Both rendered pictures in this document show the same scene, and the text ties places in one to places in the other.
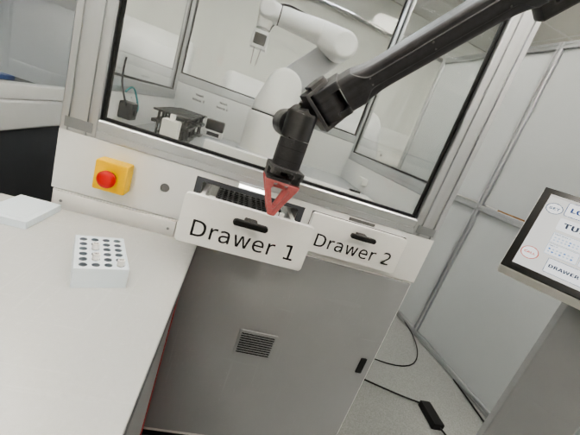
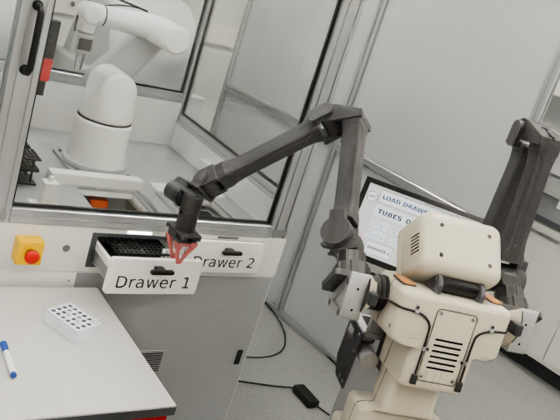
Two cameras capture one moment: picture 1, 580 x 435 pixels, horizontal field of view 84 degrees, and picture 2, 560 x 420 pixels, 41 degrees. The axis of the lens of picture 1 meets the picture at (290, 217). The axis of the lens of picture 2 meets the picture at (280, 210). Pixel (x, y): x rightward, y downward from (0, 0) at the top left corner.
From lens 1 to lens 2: 1.58 m
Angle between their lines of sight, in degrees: 25
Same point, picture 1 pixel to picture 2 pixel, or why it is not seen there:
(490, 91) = not seen: hidden behind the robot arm
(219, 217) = (136, 270)
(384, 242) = (247, 250)
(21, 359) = (102, 379)
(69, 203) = not seen: outside the picture
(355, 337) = (231, 333)
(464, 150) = (301, 167)
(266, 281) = (152, 305)
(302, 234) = (194, 267)
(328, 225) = (202, 247)
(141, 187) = (46, 252)
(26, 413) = (130, 394)
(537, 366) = not seen: hidden behind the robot
